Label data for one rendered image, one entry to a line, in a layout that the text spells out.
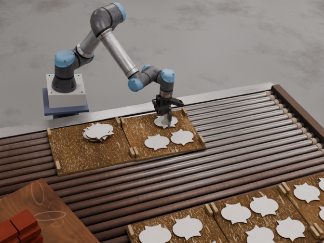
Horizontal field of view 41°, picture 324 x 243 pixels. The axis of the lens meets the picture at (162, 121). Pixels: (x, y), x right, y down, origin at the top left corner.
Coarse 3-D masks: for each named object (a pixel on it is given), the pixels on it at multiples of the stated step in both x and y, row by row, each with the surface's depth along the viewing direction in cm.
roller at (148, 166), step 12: (288, 132) 259; (300, 132) 261; (240, 144) 247; (252, 144) 249; (180, 156) 234; (192, 156) 236; (204, 156) 239; (132, 168) 224; (144, 168) 226; (72, 180) 214; (84, 180) 215; (96, 180) 217
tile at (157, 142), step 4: (148, 136) 241; (152, 136) 241; (156, 136) 241; (160, 136) 242; (148, 140) 238; (152, 140) 239; (156, 140) 239; (160, 140) 239; (164, 140) 239; (168, 140) 240; (148, 144) 236; (152, 144) 236; (156, 144) 236; (160, 144) 237; (164, 144) 237; (168, 144) 238; (152, 148) 234; (156, 148) 234; (160, 148) 235; (164, 148) 235
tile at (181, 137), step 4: (176, 132) 246; (180, 132) 246; (184, 132) 246; (188, 132) 247; (172, 136) 243; (176, 136) 243; (180, 136) 243; (184, 136) 243; (188, 136) 244; (192, 136) 244; (172, 140) 240; (176, 140) 240; (180, 140) 241; (184, 140) 241; (188, 140) 241; (192, 140) 242; (176, 144) 239; (184, 144) 238
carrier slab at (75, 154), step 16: (64, 128) 241; (80, 128) 242; (64, 144) 231; (80, 144) 232; (96, 144) 233; (112, 144) 235; (128, 144) 236; (64, 160) 222; (80, 160) 223; (96, 160) 224; (112, 160) 225; (128, 160) 226
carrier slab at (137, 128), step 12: (132, 120) 252; (144, 120) 253; (180, 120) 256; (132, 132) 244; (144, 132) 245; (156, 132) 246; (168, 132) 247; (192, 132) 249; (132, 144) 236; (144, 144) 237; (180, 144) 240; (192, 144) 241; (144, 156) 230; (156, 156) 231
